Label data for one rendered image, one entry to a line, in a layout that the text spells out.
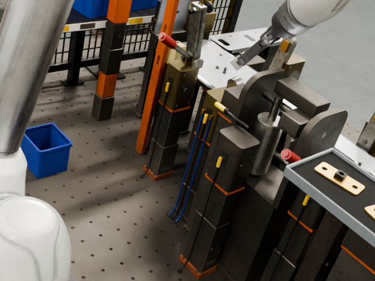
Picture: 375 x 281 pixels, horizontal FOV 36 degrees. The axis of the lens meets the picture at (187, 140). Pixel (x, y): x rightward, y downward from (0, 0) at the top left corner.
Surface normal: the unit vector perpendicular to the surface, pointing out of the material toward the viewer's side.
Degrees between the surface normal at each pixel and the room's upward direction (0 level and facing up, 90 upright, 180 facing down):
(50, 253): 65
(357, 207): 0
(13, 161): 56
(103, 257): 0
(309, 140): 90
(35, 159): 90
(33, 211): 5
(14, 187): 78
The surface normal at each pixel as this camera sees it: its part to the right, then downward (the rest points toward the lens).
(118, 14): 0.63, 0.54
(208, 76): 0.22, -0.81
